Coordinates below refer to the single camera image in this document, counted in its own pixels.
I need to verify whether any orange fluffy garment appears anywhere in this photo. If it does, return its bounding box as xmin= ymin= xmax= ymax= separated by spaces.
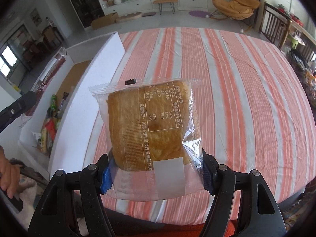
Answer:
xmin=153 ymin=221 xmax=237 ymax=237

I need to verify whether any tan scratching board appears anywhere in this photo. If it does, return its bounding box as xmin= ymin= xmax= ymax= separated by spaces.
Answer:
xmin=116 ymin=13 xmax=142 ymax=23

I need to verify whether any cluster of bottles and jars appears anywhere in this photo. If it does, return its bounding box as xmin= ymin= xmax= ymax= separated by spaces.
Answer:
xmin=284 ymin=47 xmax=316 ymax=97

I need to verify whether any white cardboard box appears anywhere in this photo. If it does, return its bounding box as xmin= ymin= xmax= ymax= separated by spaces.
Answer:
xmin=18 ymin=31 xmax=126 ymax=178

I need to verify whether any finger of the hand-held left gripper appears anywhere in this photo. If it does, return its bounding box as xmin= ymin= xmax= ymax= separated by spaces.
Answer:
xmin=0 ymin=90 xmax=37 ymax=134

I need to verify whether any wooden slatted chair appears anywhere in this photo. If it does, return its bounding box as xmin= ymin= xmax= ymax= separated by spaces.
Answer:
xmin=258 ymin=2 xmax=293 ymax=48

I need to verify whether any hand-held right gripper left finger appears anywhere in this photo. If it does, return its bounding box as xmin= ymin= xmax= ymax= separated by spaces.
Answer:
xmin=28 ymin=154 xmax=115 ymax=237

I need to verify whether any purple round rug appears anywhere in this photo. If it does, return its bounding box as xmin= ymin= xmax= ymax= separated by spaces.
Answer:
xmin=189 ymin=10 xmax=213 ymax=18

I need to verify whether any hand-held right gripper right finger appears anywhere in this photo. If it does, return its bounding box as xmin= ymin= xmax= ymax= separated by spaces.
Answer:
xmin=197 ymin=148 xmax=288 ymax=237

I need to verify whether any framed wall picture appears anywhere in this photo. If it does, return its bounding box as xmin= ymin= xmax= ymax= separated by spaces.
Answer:
xmin=30 ymin=8 xmax=43 ymax=27

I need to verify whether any dark glass cabinet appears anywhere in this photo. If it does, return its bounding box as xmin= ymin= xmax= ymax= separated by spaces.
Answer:
xmin=62 ymin=0 xmax=105 ymax=29

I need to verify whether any orange lounge chair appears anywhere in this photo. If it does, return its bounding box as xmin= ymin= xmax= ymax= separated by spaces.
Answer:
xmin=212 ymin=0 xmax=261 ymax=27

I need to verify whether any brown cardboard box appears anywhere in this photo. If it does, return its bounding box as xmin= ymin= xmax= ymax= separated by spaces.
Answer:
xmin=91 ymin=12 xmax=119 ymax=30

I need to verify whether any clear bread packet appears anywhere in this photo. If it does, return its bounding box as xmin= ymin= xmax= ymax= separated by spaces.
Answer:
xmin=89 ymin=78 xmax=203 ymax=195

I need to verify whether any person's left hand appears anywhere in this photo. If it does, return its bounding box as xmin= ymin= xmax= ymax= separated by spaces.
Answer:
xmin=0 ymin=145 xmax=22 ymax=192

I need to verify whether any white fluffy cloth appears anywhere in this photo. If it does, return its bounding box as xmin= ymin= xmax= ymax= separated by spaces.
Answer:
xmin=13 ymin=173 xmax=51 ymax=216

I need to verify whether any white television cabinet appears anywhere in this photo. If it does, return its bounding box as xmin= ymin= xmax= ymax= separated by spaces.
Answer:
xmin=102 ymin=0 xmax=209 ymax=15

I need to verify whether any light green plastic container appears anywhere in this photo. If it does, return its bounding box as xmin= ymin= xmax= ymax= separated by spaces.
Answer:
xmin=289 ymin=32 xmax=306 ymax=50

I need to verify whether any wooden bench with metal legs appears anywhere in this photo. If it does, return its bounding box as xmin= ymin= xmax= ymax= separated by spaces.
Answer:
xmin=152 ymin=0 xmax=179 ymax=15

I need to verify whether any red snack packet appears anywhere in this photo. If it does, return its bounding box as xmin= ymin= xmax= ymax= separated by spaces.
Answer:
xmin=44 ymin=120 xmax=57 ymax=139

